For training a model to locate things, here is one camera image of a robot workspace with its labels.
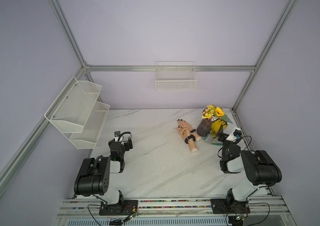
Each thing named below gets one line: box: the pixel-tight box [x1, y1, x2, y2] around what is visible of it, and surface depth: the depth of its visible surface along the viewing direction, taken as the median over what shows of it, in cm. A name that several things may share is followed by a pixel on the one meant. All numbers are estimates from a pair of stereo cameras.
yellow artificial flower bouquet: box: [201, 103, 234, 124], surface depth 87 cm
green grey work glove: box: [203, 133, 224, 146], surface depth 100 cm
